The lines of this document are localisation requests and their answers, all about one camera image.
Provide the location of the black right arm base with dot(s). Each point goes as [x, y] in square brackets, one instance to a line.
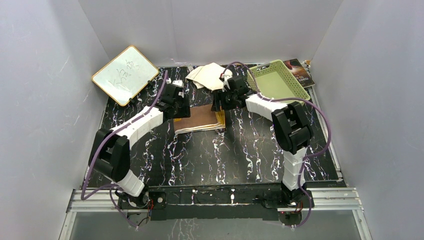
[288, 200]

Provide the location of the yellow brown bear towel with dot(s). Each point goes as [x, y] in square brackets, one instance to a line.
[202, 119]

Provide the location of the crumpled white cloth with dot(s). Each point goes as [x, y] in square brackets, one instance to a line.
[207, 76]

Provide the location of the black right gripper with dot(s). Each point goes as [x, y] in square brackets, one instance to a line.
[219, 95]

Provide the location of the dark book with red cover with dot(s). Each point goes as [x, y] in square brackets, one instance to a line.
[300, 71]

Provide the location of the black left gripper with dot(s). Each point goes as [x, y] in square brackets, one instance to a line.
[184, 112]

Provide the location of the green perforated plastic basket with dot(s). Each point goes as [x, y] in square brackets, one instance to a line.
[274, 81]

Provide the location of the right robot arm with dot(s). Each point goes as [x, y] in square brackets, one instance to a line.
[290, 124]

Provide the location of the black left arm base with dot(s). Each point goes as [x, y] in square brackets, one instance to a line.
[136, 200]

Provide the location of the white board with wooden frame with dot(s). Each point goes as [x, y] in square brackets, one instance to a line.
[125, 75]

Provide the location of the aluminium front rail frame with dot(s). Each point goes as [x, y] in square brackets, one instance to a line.
[237, 201]

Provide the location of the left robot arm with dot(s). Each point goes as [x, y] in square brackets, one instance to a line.
[111, 150]

